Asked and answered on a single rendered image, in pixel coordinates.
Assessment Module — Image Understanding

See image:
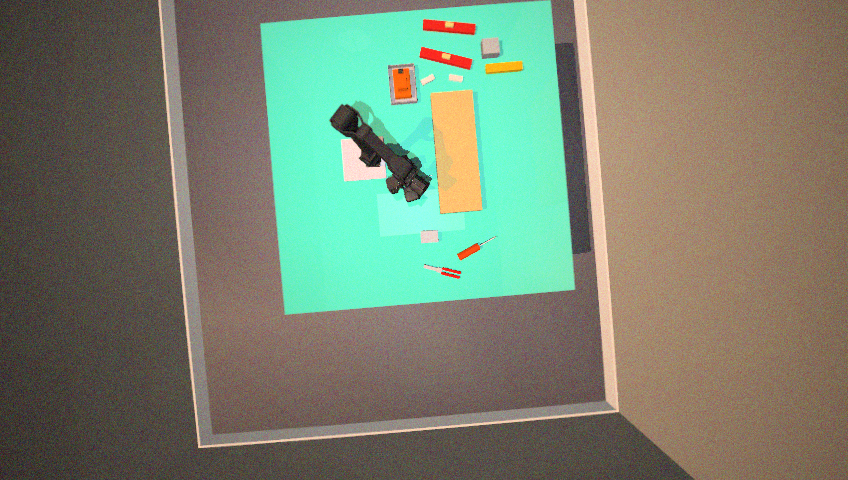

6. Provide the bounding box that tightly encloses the red long bar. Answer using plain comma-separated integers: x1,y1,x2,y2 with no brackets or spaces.
423,19,476,35
419,47,473,70

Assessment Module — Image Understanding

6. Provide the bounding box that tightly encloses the orange rectangular block with dark square frame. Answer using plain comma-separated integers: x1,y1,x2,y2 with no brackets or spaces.
393,69,411,99

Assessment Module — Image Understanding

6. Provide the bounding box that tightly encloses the orange-handled awl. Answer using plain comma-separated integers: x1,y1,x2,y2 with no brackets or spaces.
457,237,496,261

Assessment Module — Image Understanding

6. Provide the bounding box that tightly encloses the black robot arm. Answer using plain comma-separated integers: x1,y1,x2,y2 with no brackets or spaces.
329,104,430,196

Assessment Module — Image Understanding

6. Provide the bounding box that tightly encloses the yellow rectangular bar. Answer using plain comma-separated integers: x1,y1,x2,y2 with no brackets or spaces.
485,61,522,75

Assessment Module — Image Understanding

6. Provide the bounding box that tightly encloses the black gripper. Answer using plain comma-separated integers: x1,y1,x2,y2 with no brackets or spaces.
402,155,421,203

